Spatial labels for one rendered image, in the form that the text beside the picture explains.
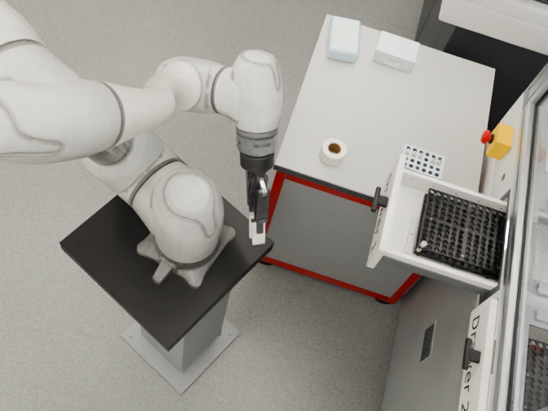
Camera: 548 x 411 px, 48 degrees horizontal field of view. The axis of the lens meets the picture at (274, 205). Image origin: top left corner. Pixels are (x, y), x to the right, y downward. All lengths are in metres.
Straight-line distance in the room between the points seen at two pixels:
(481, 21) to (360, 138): 0.59
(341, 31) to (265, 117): 0.81
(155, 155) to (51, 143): 0.59
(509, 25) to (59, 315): 1.80
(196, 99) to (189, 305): 0.49
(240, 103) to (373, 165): 0.64
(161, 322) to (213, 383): 0.81
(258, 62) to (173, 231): 0.39
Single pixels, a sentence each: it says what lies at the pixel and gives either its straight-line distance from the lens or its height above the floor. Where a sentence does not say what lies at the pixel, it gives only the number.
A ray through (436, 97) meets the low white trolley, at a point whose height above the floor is 0.76.
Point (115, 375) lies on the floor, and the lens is 2.28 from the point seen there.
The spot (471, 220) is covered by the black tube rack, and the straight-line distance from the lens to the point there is 1.68.
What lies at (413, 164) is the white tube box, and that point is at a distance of 1.80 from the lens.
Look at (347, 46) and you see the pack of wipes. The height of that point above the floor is 0.80.
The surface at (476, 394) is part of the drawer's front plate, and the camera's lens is 1.47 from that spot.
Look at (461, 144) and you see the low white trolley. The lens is 1.95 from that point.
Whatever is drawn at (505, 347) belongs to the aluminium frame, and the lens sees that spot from 1.44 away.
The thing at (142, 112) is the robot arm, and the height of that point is 1.46.
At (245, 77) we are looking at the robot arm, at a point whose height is 1.26.
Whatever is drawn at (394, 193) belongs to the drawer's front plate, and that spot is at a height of 0.93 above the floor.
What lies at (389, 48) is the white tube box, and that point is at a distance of 2.02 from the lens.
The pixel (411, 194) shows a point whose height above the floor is 0.84.
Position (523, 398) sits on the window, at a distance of 1.36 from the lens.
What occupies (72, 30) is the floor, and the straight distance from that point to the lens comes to 3.06.
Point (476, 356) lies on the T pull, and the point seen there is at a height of 0.91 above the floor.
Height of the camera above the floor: 2.21
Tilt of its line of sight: 61 degrees down
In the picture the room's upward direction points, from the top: 18 degrees clockwise
